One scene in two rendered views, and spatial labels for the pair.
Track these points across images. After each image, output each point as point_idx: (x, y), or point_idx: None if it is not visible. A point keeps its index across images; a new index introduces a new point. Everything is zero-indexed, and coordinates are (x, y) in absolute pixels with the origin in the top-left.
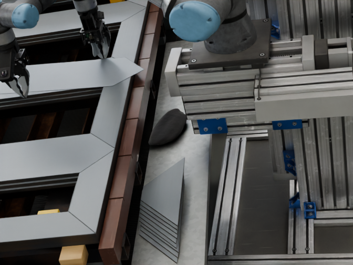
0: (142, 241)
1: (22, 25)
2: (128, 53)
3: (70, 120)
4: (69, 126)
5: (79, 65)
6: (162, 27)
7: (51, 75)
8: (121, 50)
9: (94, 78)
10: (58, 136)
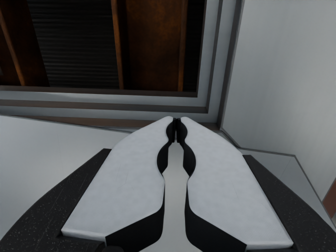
0: None
1: None
2: (321, 128)
3: (49, 4)
4: (57, 28)
5: (60, 161)
6: None
7: None
8: (283, 78)
9: (157, 243)
10: (48, 61)
